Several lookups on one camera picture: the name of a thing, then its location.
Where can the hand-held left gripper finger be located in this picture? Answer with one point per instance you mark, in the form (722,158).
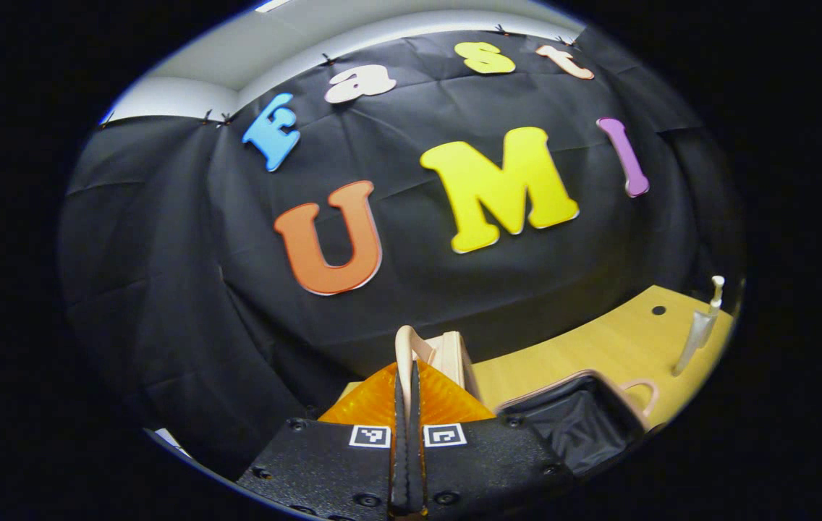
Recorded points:
(401,449)
(417,449)

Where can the white pump bottle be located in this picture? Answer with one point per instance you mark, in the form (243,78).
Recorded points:
(698,336)

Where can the pink suitcase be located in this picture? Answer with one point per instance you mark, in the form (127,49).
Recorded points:
(577,427)

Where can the black backdrop cloth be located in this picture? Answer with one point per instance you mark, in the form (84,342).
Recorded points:
(454,304)

